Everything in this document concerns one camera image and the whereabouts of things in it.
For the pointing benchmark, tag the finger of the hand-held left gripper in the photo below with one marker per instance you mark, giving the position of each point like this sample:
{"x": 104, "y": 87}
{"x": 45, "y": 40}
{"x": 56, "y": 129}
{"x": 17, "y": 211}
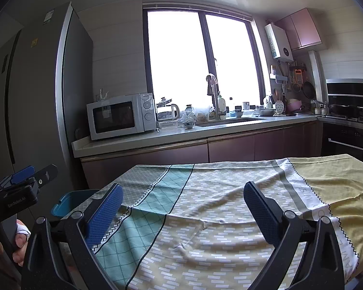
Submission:
{"x": 47, "y": 173}
{"x": 22, "y": 173}

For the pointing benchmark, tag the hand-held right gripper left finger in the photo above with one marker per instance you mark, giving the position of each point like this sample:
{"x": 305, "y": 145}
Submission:
{"x": 104, "y": 214}

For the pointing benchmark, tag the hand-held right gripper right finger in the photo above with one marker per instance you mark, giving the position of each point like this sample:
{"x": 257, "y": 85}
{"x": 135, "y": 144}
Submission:
{"x": 260, "y": 211}

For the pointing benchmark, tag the blue plastic bin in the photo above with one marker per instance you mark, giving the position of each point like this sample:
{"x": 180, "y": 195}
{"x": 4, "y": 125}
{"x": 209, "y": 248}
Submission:
{"x": 69, "y": 201}

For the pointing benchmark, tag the person's left hand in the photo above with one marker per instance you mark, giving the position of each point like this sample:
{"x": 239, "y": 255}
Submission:
{"x": 22, "y": 237}

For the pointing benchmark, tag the patterned tablecloth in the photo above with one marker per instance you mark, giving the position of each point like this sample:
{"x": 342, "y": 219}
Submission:
{"x": 199, "y": 232}

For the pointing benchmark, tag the grey refrigerator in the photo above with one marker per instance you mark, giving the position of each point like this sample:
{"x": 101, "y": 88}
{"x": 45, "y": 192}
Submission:
{"x": 33, "y": 96}

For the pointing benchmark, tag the white microwave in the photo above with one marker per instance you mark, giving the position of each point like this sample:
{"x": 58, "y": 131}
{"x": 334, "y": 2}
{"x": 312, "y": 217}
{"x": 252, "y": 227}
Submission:
{"x": 112, "y": 117}

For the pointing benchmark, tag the kitchen counter cabinets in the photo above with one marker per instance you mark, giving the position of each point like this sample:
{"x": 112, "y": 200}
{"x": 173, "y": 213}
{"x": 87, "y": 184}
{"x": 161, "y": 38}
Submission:
{"x": 184, "y": 154}

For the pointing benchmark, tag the kitchen sink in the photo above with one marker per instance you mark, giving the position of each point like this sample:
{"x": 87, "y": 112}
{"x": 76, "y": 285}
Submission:
{"x": 230, "y": 121}

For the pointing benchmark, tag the white basin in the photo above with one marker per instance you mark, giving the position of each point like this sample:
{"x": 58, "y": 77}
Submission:
{"x": 264, "y": 112}

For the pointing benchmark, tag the white perforated utensil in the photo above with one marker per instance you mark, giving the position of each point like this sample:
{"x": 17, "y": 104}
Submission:
{"x": 279, "y": 108}

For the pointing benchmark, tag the black built-in oven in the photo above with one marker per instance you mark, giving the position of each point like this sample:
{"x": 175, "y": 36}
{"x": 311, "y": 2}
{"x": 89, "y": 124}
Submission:
{"x": 344, "y": 142}

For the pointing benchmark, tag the pink bowl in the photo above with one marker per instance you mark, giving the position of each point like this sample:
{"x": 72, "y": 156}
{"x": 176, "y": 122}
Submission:
{"x": 294, "y": 106}

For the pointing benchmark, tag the metal faucet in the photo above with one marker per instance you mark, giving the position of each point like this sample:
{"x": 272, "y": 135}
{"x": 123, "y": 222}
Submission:
{"x": 219, "y": 108}

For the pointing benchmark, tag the white soap bottle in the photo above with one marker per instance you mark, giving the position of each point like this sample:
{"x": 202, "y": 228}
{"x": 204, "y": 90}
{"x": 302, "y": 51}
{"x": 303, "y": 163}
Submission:
{"x": 221, "y": 107}

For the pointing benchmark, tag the small patterned bowl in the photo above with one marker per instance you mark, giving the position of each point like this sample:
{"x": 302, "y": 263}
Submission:
{"x": 189, "y": 125}

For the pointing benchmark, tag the clear plastic container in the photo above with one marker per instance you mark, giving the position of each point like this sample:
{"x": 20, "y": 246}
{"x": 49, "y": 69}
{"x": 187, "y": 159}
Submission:
{"x": 204, "y": 113}

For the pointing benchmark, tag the crumpled clear bags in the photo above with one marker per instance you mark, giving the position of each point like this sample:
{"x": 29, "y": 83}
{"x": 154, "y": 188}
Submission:
{"x": 188, "y": 115}

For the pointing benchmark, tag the glass kettle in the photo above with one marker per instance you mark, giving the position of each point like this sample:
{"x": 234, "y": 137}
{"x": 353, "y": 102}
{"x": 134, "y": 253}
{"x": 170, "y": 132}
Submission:
{"x": 169, "y": 111}

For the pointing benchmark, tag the black wok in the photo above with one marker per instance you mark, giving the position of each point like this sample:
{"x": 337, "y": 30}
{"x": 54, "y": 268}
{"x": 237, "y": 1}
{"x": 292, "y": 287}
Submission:
{"x": 341, "y": 110}

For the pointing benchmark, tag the hanging black frying pan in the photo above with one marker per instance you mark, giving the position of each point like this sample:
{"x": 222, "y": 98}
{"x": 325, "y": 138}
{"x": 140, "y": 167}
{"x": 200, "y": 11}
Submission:
{"x": 309, "y": 90}

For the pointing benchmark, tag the small pink cloth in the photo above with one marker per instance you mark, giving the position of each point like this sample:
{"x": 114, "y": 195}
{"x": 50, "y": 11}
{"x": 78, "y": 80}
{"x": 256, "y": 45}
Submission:
{"x": 212, "y": 84}

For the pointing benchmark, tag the black range hood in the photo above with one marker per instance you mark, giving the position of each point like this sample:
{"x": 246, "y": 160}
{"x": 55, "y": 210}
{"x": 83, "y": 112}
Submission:
{"x": 351, "y": 92}

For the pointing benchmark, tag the dark framed window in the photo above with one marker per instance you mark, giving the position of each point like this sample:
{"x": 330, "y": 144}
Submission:
{"x": 175, "y": 66}

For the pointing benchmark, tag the white water heater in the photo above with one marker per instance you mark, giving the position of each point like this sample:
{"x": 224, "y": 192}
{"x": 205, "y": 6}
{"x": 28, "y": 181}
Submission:
{"x": 279, "y": 43}

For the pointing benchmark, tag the white wall hook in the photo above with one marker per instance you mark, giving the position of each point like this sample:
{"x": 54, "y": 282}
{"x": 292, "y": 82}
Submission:
{"x": 102, "y": 95}

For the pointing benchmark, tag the white wall shelf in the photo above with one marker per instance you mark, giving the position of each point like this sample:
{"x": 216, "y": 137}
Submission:
{"x": 279, "y": 78}

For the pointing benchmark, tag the pink wall cabinet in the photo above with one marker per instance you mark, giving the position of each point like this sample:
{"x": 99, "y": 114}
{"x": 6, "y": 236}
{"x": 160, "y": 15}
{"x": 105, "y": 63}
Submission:
{"x": 301, "y": 28}

